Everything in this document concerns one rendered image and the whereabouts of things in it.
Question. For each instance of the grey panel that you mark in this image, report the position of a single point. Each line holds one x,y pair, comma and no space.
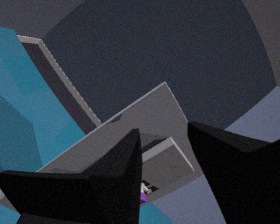
168,160

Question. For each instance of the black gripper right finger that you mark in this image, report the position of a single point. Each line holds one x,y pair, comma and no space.
244,173

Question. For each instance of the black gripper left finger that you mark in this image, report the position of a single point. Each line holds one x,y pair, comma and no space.
108,192

